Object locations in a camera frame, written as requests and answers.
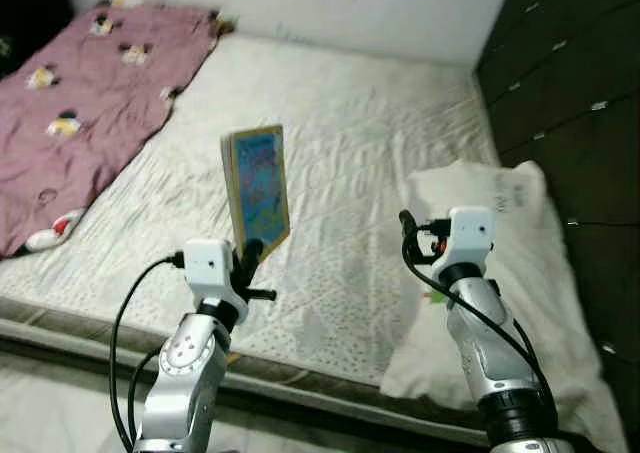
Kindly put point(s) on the blue yellow children's book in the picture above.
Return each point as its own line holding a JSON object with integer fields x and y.
{"x": 262, "y": 183}

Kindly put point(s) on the pink cartoon mouse blanket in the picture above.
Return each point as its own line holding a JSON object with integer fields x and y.
{"x": 100, "y": 103}

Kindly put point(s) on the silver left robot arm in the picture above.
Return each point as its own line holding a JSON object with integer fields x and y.
{"x": 180, "y": 383}

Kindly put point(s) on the white quilted mattress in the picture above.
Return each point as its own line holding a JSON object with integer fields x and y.
{"x": 360, "y": 123}

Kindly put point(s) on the dark tufted headboard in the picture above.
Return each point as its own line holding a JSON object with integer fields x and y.
{"x": 570, "y": 73}

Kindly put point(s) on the dark cupboard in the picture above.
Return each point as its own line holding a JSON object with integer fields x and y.
{"x": 30, "y": 13}

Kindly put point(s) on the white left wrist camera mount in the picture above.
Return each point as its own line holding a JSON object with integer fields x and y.
{"x": 210, "y": 268}

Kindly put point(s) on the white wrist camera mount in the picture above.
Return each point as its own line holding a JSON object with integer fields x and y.
{"x": 210, "y": 268}
{"x": 472, "y": 235}

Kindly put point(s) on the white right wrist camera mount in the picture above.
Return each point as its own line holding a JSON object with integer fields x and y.
{"x": 472, "y": 235}

